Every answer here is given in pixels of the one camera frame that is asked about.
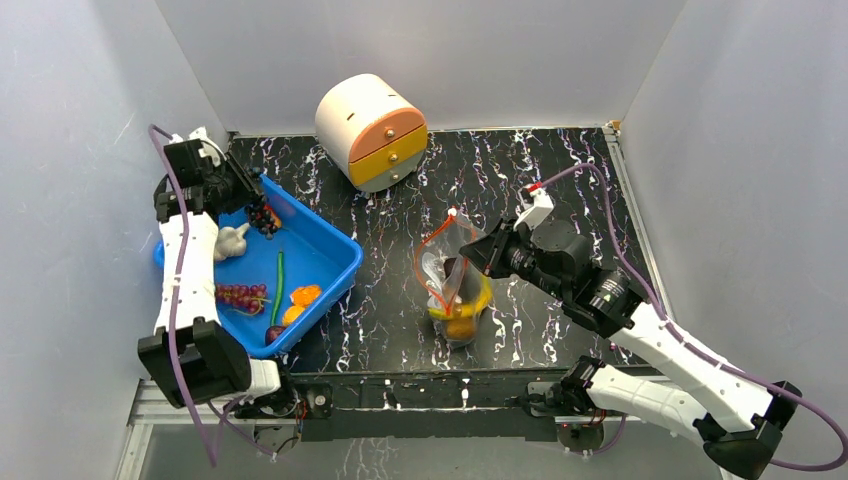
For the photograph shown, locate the dark purple plum toy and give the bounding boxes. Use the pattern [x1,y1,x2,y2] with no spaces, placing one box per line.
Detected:
[442,257,487,304]

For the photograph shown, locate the clear zip top bag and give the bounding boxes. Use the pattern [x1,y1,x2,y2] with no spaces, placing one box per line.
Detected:
[414,207,493,349]

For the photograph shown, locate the yellow banana toy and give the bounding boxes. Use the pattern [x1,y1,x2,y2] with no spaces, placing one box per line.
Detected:
[427,277,493,322]

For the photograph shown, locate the orange tangerine toy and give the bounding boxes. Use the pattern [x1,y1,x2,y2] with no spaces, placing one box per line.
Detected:
[444,317,477,342]

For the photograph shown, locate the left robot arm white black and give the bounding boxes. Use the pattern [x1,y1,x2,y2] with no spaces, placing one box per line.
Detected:
[137,125,299,416]

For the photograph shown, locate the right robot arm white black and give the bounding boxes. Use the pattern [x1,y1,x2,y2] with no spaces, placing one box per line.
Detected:
[459,220,796,479]

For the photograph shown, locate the crumpled orange food toy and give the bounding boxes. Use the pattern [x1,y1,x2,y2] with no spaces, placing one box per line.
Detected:
[281,305,305,328]

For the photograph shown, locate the red orange pepper toy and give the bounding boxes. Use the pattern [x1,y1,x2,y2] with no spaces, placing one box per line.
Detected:
[270,210,283,229]

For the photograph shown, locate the white garlic toy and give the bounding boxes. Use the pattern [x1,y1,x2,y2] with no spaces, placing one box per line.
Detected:
[213,223,250,263]

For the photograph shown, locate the green bean toy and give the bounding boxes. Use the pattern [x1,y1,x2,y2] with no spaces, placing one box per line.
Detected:
[272,250,285,316]

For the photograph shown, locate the red grape bunch toy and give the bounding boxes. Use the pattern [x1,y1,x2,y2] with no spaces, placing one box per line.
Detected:
[215,284,271,316]

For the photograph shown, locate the purple mangosteen toy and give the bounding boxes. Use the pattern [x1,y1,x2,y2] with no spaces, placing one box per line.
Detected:
[264,325,286,346]

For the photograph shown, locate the round white drawer cabinet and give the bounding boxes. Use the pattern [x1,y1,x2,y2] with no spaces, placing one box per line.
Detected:
[315,73,429,193]

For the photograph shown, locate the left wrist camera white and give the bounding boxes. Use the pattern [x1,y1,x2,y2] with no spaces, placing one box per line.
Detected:
[168,126,226,167]

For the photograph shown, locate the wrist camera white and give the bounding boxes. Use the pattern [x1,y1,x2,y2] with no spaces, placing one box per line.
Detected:
[168,126,226,167]
[514,183,554,230]

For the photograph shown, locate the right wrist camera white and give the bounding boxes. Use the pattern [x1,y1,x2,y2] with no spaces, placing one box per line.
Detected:
[514,183,554,230]

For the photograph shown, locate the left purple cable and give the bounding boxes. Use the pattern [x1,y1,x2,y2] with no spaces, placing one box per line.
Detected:
[146,124,280,469]

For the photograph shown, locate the purple cable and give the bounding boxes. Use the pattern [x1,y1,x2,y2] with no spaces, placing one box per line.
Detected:
[529,162,848,473]
[146,124,280,469]

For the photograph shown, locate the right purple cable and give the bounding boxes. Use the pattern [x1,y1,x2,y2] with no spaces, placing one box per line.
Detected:
[529,162,848,473]

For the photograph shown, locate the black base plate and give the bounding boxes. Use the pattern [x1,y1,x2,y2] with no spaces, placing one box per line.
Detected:
[288,368,610,451]

